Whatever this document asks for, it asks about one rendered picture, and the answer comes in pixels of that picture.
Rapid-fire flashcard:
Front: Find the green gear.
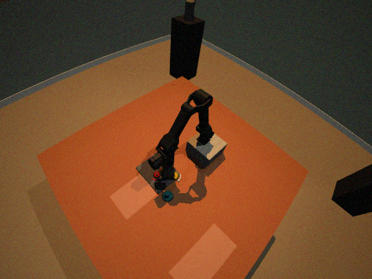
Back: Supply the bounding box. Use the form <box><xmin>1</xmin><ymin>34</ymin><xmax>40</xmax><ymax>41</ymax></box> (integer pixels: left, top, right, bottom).
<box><xmin>162</xmin><ymin>190</ymin><xmax>173</xmax><ymax>202</ymax></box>

